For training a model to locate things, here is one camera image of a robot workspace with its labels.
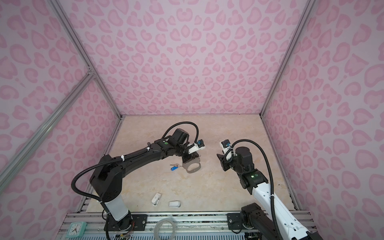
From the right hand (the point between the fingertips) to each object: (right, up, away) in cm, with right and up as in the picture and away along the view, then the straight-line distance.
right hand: (220, 152), depth 78 cm
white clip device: (-33, -24, -1) cm, 41 cm away
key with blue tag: (-25, -11, +15) cm, 31 cm away
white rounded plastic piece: (-24, -27, 0) cm, 36 cm away
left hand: (-11, -1, +5) cm, 12 cm away
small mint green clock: (-69, -35, -8) cm, 77 cm away
